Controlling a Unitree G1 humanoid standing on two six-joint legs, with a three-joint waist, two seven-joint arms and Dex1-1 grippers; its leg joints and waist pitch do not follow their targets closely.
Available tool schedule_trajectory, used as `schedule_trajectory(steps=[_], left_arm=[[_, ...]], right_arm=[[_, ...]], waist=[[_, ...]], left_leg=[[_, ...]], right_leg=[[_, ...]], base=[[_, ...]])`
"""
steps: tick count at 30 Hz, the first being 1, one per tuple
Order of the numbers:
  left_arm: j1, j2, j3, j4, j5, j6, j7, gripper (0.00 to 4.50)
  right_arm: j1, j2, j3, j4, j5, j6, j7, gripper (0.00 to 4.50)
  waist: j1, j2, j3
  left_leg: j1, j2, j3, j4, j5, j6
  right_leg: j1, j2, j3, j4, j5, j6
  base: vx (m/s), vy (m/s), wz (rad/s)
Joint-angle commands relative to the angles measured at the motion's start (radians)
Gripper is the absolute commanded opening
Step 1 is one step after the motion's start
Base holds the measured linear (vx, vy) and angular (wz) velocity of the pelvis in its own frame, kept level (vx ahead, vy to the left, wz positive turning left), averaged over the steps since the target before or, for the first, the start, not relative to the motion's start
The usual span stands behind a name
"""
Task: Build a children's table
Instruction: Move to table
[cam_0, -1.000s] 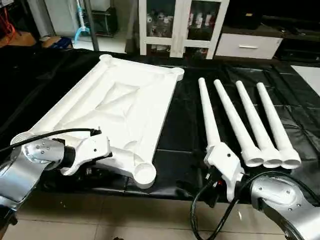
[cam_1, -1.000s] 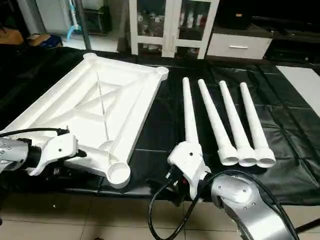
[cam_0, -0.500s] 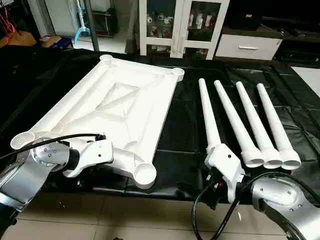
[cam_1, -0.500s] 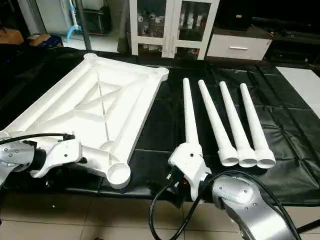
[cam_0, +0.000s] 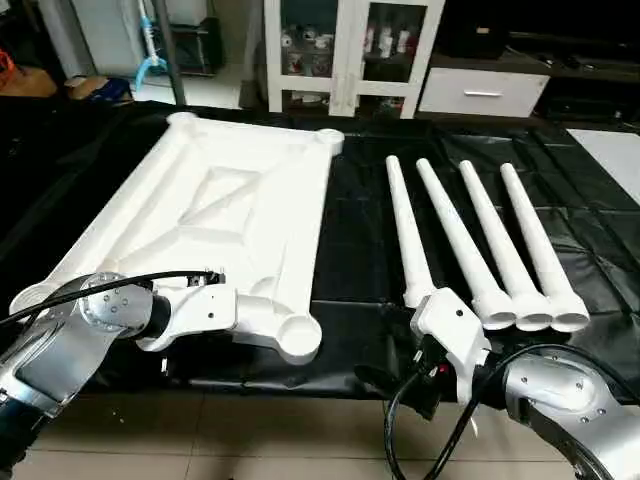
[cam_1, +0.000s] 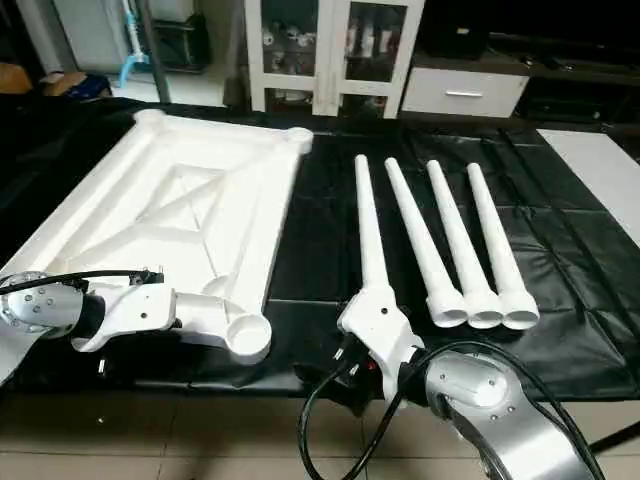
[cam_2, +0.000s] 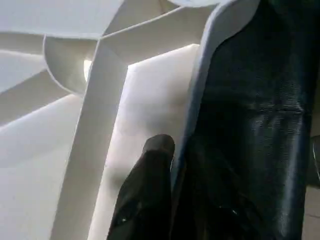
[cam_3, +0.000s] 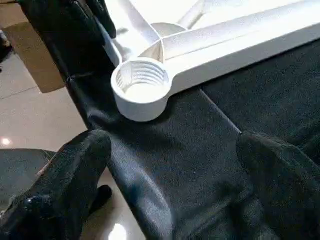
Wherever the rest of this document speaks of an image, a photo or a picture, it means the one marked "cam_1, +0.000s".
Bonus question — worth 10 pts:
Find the white plastic table leg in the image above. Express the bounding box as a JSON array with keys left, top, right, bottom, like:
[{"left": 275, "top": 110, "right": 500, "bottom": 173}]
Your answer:
[
  {"left": 384, "top": 158, "right": 469, "bottom": 329},
  {"left": 427, "top": 160, "right": 505, "bottom": 331},
  {"left": 354, "top": 155, "right": 392, "bottom": 301},
  {"left": 466, "top": 163, "right": 542, "bottom": 332}
]

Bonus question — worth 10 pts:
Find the white plastic table top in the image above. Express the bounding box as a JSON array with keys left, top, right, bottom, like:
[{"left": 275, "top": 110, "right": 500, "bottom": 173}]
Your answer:
[{"left": 0, "top": 109, "right": 315, "bottom": 364}]

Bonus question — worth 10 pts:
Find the black work mat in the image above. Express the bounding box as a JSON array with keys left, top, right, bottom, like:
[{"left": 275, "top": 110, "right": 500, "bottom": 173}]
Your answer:
[{"left": 0, "top": 98, "right": 640, "bottom": 403}]

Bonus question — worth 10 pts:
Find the white drawer unit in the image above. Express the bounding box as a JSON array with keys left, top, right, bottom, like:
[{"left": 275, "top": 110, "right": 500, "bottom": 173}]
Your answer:
[{"left": 400, "top": 55, "right": 532, "bottom": 120}]

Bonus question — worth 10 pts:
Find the white flat board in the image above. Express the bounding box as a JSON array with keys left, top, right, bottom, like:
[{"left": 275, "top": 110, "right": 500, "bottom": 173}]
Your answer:
[{"left": 537, "top": 128, "right": 640, "bottom": 247}]

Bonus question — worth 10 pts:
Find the white glass door cabinet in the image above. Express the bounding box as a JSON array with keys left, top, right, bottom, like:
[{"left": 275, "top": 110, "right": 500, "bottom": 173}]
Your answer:
[{"left": 244, "top": 0, "right": 427, "bottom": 119}]

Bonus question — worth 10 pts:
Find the dark low media cabinet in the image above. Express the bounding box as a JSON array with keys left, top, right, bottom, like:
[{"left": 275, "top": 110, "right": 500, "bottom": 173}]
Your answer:
[{"left": 525, "top": 30, "right": 640, "bottom": 126}]

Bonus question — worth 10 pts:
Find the light blue plastic object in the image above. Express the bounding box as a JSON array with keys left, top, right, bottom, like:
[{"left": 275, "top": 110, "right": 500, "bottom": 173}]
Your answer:
[{"left": 116, "top": 0, "right": 153, "bottom": 91}]

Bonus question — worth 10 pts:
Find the brown cardboard box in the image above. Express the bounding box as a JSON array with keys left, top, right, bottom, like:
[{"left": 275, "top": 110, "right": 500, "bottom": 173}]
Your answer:
[{"left": 40, "top": 70, "right": 113, "bottom": 100}]

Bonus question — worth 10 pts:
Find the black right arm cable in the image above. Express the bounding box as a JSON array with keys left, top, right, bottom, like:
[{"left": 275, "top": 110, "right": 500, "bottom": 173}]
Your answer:
[{"left": 297, "top": 340, "right": 606, "bottom": 480}]

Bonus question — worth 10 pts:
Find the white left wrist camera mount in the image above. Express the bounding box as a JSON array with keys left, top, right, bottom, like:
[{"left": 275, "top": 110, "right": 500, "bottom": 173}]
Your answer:
[{"left": 70, "top": 283, "right": 227, "bottom": 354}]

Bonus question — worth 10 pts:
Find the black metal frame leg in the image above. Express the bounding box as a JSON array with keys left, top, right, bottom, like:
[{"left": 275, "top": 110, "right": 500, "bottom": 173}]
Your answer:
[{"left": 594, "top": 418, "right": 640, "bottom": 453}]

